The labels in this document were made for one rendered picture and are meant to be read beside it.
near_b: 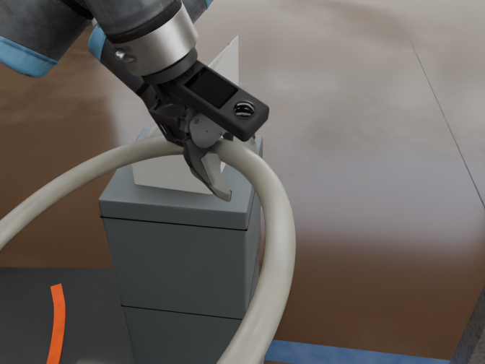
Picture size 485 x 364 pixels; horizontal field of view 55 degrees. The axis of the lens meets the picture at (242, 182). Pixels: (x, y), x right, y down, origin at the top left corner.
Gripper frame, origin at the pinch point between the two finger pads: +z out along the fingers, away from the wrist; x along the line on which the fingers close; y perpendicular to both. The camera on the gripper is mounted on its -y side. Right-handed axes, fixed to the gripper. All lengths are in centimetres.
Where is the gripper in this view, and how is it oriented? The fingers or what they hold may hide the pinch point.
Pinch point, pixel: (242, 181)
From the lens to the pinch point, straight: 65.0
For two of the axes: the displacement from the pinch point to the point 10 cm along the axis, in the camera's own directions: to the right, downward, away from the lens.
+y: -6.5, -2.7, 7.1
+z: 3.8, 6.9, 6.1
